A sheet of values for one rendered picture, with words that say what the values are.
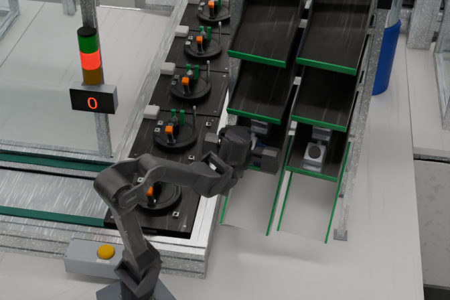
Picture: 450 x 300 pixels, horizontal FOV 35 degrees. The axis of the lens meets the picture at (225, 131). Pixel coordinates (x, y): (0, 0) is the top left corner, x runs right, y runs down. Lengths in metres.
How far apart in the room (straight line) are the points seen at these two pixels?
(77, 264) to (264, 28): 0.78
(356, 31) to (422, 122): 0.97
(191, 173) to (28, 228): 0.65
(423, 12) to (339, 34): 1.24
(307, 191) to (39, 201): 0.77
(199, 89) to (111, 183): 1.03
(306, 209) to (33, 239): 0.73
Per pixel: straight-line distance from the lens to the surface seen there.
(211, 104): 2.30
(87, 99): 1.94
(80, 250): 1.89
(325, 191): 1.87
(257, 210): 1.87
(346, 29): 1.60
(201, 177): 1.49
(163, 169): 1.39
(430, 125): 2.51
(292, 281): 1.94
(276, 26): 1.59
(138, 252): 1.51
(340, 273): 1.98
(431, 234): 2.71
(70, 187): 2.12
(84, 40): 1.83
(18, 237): 2.00
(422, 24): 2.83
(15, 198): 2.12
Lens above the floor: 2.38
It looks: 40 degrees down
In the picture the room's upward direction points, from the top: 2 degrees clockwise
